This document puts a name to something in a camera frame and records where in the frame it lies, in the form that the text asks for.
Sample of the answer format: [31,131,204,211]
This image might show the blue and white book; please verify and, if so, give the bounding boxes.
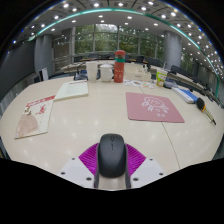
[171,86,199,104]

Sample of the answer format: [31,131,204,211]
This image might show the pink printed mouse pad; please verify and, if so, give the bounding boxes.
[125,91,185,124]

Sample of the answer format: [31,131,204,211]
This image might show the recessed ceiling lights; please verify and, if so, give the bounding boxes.
[11,0,223,78]

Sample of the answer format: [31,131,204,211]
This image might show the black handheld microphone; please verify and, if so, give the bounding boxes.
[195,97,217,127]

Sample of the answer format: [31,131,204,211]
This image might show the white printed paper booklet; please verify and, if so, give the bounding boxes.
[54,79,90,102]

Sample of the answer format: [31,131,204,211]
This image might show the white lidded ceramic mug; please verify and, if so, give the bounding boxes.
[99,63,115,83]

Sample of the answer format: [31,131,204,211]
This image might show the black computer mouse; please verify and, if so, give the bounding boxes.
[96,133,128,179]

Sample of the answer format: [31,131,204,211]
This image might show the green and white paper cup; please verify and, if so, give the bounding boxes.
[155,68,169,88]

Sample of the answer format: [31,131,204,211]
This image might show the colourful sticker sheet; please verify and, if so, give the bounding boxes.
[123,79,155,90]

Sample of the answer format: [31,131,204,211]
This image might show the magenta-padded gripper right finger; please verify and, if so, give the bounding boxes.
[124,143,166,190]

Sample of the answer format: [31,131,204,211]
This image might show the long curved conference desk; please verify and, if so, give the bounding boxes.
[59,59,224,105]

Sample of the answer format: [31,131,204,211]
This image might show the row of dark office chairs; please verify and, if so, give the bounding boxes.
[73,53,216,98]

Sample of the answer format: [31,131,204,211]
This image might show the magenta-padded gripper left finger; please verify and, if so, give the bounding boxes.
[58,142,101,190]

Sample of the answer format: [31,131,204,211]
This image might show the white cardboard box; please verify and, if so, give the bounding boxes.
[123,62,153,83]

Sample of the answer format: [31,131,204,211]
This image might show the red and white magazine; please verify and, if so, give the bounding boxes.
[14,94,56,140]

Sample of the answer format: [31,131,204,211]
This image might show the white standing appliance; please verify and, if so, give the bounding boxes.
[39,67,50,82]

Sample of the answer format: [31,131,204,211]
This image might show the red bottle with green band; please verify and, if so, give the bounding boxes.
[113,49,127,84]

